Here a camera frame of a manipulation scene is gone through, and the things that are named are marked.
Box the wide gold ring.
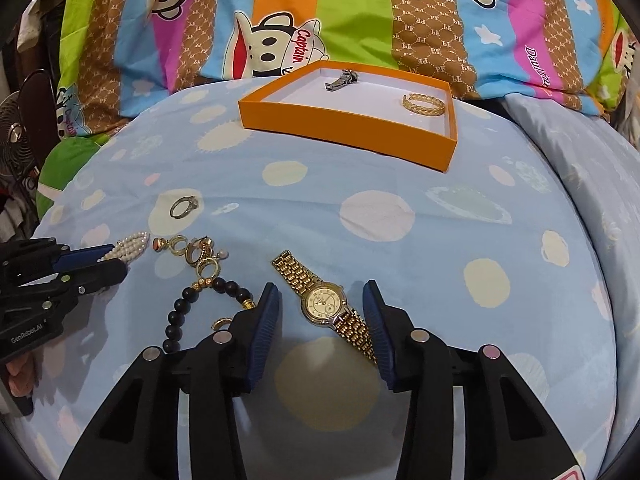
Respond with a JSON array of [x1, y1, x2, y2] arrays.
[[186, 236, 213, 266]]

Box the blue polka dot bed sheet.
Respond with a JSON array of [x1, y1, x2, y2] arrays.
[[30, 77, 621, 480]]

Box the black bead bracelet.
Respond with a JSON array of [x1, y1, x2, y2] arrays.
[[162, 277, 258, 353]]

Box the gold chain bangle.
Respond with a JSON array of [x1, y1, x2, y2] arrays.
[[401, 91, 446, 117]]

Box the black electric fan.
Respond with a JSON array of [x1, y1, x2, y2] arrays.
[[0, 72, 56, 196]]

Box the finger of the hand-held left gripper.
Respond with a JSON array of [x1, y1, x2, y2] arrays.
[[64, 258, 129, 297], [54, 243, 119, 272]]

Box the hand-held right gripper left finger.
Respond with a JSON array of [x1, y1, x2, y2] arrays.
[[59, 282, 279, 480]]

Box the orange cardboard box tray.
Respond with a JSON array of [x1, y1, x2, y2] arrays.
[[238, 60, 459, 174]]

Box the gold wristwatch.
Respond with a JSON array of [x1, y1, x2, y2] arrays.
[[271, 250, 378, 365]]

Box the hanging clothes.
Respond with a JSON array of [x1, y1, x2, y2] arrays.
[[10, 0, 76, 86]]

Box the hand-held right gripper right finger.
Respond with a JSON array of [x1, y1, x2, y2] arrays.
[[362, 280, 586, 480]]

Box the colourful cartoon monkey blanket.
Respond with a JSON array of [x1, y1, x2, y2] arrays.
[[56, 0, 640, 138]]

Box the silver ring with stone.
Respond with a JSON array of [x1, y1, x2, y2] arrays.
[[169, 196, 201, 219]]

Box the green cloth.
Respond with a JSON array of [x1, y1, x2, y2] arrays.
[[37, 135, 108, 201]]

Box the pale blue pillow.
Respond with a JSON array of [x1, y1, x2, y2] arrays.
[[500, 92, 640, 461]]

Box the person's left hand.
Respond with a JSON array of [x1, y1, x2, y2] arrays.
[[4, 347, 35, 398]]

